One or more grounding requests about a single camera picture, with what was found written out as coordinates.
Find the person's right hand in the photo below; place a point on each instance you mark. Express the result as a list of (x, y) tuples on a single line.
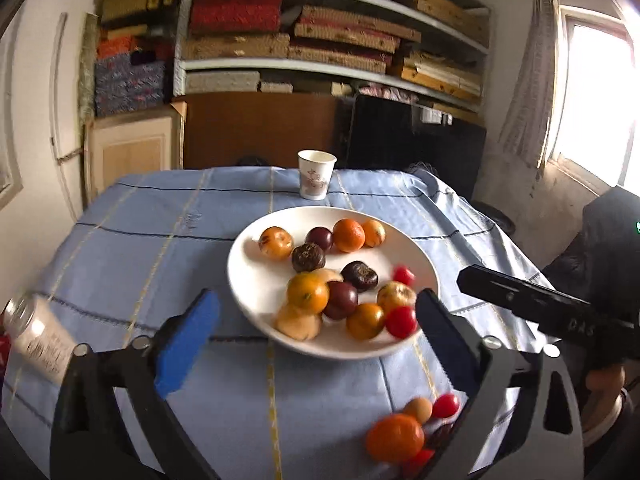
[(606, 379)]

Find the white oval plate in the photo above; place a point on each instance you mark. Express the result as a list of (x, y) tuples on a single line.
[(255, 280)]

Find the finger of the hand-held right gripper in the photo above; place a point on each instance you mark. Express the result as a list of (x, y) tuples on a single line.
[(505, 295)]

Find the large orange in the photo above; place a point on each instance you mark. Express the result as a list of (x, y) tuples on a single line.
[(395, 437)]

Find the small mandarin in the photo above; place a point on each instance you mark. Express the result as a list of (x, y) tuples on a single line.
[(348, 235)]

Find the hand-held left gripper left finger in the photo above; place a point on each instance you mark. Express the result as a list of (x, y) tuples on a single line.
[(187, 342)]

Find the red and wooden item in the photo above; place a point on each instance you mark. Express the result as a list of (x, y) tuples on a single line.
[(4, 355)]

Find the yellow spotted fruit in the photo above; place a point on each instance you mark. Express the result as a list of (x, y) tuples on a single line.
[(275, 242)]

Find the black monitor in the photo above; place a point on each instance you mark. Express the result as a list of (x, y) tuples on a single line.
[(415, 145)]

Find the blue patterned storage boxes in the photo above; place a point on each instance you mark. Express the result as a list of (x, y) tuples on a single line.
[(130, 82)]

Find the yellow orange tomato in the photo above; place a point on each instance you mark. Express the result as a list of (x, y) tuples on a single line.
[(307, 291)]

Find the pale curtain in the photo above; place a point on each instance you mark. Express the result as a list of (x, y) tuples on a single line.
[(530, 85)]

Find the brown wooden cabinet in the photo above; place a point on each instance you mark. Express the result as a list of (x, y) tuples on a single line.
[(260, 130)]

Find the dark red plum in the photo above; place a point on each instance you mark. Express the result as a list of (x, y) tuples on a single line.
[(340, 301), (319, 238)]

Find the red cherry tomato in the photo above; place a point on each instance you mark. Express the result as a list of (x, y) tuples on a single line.
[(421, 459), (404, 275), (401, 321), (446, 405)]

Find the window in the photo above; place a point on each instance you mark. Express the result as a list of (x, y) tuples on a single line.
[(595, 105)]

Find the printed paper cup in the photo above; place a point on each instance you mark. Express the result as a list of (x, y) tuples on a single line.
[(316, 175)]

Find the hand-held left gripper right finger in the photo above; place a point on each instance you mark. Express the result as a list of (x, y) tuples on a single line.
[(445, 342)]

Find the white drink can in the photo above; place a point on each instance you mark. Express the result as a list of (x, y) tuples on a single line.
[(42, 337)]

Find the brown round fruit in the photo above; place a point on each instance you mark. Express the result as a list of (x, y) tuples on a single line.
[(396, 296)]

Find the blue checked tablecloth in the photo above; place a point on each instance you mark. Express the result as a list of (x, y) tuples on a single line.
[(150, 250)]

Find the shelf of stacked mats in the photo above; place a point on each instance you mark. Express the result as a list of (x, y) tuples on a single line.
[(340, 35)]

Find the dark round stool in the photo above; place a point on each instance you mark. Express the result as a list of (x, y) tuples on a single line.
[(495, 215)]

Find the light wooden panel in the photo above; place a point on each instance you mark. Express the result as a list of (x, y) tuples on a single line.
[(132, 155)]

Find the small brown fruit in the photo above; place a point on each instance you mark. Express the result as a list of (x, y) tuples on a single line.
[(365, 321), (419, 408), (375, 233)]

